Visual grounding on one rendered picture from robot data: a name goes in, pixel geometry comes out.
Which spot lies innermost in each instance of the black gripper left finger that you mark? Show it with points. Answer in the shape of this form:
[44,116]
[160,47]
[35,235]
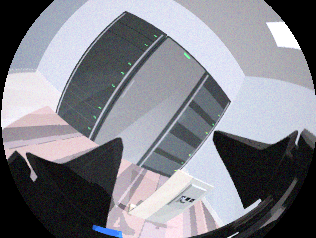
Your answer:
[86,182]

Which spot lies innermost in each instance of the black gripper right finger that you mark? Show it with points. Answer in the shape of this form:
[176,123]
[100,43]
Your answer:
[251,164]

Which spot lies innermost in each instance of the blue square mat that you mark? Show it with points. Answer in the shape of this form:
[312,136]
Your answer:
[107,231]

